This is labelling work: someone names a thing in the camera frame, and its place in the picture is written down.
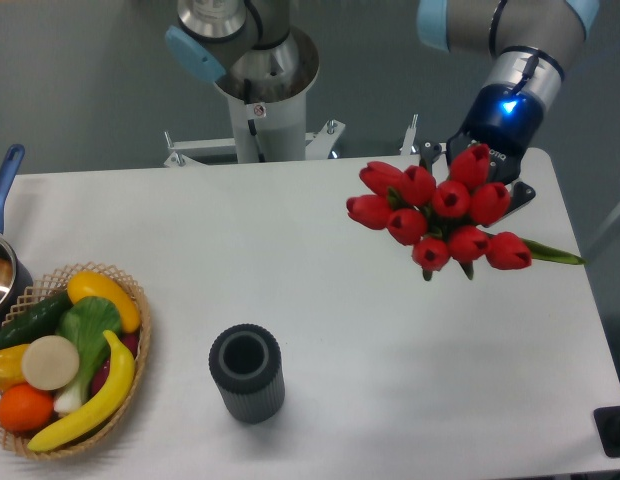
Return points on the yellow squash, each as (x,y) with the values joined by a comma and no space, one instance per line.
(92,284)

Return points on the green bok choy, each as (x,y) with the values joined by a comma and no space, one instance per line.
(83,325)

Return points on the orange fruit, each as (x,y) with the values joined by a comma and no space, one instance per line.
(24,408)

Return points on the black device at edge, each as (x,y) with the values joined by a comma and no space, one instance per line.
(607,421)

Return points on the woven wicker basket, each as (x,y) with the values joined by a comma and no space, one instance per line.
(47,286)

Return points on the dark grey ribbed vase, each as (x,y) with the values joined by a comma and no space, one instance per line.
(245,363)

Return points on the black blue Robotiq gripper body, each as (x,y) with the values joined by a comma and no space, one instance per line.
(506,123)

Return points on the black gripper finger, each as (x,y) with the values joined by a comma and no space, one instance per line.
(521,194)
(429,152)

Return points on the blue handled steel pot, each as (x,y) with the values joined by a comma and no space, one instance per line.
(14,276)

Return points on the yellow banana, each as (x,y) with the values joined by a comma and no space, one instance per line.
(99,408)

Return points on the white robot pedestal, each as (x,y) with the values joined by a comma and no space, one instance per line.
(263,133)

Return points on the purple red vegetable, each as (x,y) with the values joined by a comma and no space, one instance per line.
(131,341)

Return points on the dark green cucumber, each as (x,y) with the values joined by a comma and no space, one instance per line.
(39,320)

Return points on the white frame at right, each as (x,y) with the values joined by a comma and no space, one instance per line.
(605,233)

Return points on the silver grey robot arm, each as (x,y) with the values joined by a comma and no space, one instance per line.
(264,67)

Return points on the round beige disc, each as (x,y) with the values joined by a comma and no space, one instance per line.
(50,363)

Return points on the red tulip bouquet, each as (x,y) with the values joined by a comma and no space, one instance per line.
(445,221)

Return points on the yellow bell pepper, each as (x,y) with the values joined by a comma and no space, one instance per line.
(10,366)

